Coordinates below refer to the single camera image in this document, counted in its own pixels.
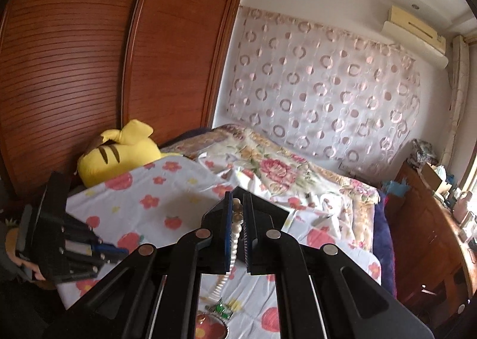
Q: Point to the strawberry print bed sheet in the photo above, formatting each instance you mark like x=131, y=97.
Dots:
x=167, y=197

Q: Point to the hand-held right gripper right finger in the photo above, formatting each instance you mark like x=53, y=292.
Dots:
x=249, y=238

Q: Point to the black square box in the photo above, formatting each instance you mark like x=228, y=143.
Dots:
x=277, y=216

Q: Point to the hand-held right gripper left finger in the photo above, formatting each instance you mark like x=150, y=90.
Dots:
x=227, y=234

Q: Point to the cardboard box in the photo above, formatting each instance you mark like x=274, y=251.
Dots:
x=434, y=178

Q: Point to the wall air conditioner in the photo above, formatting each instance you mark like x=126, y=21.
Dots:
x=417, y=33

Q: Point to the floral quilt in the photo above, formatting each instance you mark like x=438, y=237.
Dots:
x=268, y=167

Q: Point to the yellow plush toy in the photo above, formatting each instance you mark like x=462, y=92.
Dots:
x=123, y=156

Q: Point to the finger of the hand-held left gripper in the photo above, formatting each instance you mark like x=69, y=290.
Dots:
x=111, y=258
x=111, y=248

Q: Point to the pale window curtain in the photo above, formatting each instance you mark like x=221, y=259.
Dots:
x=460, y=100

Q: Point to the circle pattern sheer curtain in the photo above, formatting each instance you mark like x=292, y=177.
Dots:
x=320, y=92

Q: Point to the wooden wardrobe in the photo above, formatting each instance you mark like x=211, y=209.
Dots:
x=93, y=63

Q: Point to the cartoon print cushion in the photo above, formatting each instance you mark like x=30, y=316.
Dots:
x=15, y=240

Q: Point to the purple blanket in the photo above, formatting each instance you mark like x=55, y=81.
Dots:
x=384, y=245

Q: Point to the blue bag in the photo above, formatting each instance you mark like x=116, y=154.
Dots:
x=395, y=188

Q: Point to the green beaded ornament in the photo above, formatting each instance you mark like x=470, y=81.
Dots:
x=220, y=308

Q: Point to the wooden cabinet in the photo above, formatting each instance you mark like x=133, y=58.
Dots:
x=428, y=242

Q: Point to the small red round dish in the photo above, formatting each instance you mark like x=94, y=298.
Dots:
x=226, y=329

